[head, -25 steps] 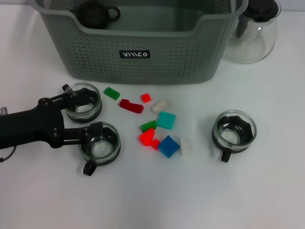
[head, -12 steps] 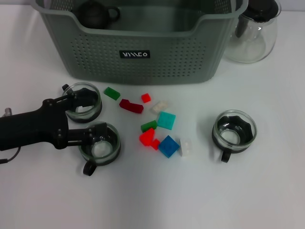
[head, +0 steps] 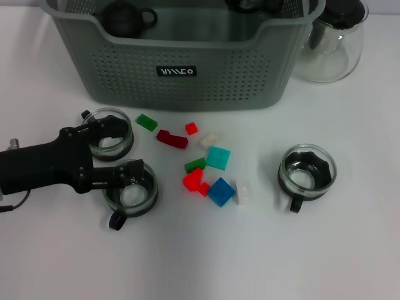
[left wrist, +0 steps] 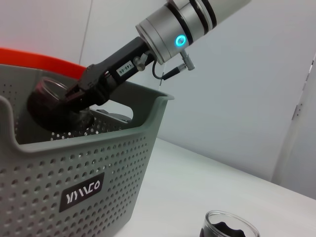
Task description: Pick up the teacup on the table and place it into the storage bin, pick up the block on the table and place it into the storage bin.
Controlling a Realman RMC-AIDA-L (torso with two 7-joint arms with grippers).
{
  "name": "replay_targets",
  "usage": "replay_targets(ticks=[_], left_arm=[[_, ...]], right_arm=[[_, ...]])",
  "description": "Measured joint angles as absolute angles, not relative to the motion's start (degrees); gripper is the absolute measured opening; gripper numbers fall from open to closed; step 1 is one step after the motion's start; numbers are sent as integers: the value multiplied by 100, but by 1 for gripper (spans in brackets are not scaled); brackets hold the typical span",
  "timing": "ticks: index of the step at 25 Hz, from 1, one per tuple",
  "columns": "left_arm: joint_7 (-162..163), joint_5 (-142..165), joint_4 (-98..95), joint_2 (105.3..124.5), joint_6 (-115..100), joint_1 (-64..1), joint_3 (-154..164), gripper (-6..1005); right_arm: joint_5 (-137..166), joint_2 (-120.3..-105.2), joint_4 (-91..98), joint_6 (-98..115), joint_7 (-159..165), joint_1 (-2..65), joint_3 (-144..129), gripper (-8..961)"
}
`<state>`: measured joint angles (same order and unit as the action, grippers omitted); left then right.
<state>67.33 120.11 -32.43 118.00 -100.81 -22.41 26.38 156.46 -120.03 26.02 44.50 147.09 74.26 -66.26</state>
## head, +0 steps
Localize dark clay teapot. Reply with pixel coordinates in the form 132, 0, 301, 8
92, 0, 158, 39

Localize grey-green perforated storage bin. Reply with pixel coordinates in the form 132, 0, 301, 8
46, 0, 326, 112

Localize white toy brick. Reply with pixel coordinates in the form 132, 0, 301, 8
199, 132, 221, 148
232, 180, 253, 206

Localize glass carafe with black lid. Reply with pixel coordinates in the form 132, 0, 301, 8
292, 0, 369, 84

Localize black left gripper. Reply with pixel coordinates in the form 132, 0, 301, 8
0, 114, 145, 196

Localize teal square toy plate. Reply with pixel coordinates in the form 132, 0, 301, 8
206, 146, 231, 171

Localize large red-orange toy brick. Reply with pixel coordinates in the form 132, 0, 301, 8
181, 167, 204, 191

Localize dark red long brick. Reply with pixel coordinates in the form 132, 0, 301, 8
155, 129, 189, 150

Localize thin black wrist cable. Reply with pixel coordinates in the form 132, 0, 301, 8
0, 189, 32, 213

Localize glass teacup with black holder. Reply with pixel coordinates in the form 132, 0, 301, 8
80, 107, 135, 162
102, 159, 159, 233
277, 143, 338, 215
224, 0, 282, 14

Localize blue square toy plate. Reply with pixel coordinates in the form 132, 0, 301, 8
206, 177, 237, 208

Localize translucent green brick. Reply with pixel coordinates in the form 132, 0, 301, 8
135, 113, 159, 132

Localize green studded toy brick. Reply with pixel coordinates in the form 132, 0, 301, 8
184, 157, 207, 174

